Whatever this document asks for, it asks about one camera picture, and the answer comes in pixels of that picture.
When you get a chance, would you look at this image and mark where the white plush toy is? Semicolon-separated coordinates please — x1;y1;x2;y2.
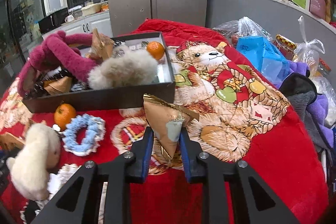
7;123;61;201

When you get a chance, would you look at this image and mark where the clear knotted plastic bag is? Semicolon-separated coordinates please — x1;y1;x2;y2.
293;15;326;77

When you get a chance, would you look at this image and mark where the glass sliding door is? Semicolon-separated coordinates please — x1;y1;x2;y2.
8;0;46;38

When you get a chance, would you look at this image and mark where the gold triangular snack packet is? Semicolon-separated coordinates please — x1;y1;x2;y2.
43;76;73;95
143;93;200;160
0;132;26;151
91;28;115;60

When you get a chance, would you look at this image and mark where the black microwave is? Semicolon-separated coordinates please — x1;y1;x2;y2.
38;7;69;33

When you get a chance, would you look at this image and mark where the red printed bear blanket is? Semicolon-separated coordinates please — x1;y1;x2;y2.
0;19;328;224

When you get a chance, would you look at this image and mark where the beige fluffy plush toy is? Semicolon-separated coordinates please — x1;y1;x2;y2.
88;49;159;90

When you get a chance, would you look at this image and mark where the purple fleece cloth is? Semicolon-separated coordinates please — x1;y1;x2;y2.
278;60;328;146

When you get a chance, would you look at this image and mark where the white kitchen cabinet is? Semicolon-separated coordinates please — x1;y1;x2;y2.
26;10;113;39

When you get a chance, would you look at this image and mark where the black shallow box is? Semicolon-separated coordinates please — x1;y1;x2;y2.
22;32;176;114

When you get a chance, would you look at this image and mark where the blue white scrunchie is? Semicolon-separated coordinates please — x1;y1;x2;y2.
62;114;106;156

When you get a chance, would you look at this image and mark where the red yellow checkered packet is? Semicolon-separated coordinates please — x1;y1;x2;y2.
276;34;297;51

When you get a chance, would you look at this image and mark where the magenta plush toy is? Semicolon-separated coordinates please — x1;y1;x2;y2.
17;30;97;97

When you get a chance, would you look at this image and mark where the dark grey cloth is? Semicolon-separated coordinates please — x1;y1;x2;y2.
280;73;326;151

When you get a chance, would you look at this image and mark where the white food container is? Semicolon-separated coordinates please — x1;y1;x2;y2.
81;2;102;16

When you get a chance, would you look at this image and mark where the pink bag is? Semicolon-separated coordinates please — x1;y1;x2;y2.
309;0;328;20

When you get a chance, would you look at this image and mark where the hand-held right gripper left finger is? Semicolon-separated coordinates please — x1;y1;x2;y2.
31;126;154;224

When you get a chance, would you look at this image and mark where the tangerine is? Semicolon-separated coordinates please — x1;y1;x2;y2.
54;104;77;128
146;41;165;60

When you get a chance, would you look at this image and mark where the white plastic bag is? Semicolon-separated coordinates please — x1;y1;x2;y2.
312;76;336;127

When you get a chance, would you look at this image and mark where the black hair claw clip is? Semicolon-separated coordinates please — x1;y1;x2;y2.
26;68;70;98

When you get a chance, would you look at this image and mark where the blue plastic bag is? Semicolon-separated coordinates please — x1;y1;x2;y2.
236;36;290;80

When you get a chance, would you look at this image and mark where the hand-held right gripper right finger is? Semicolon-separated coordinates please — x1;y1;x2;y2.
179;130;301;224

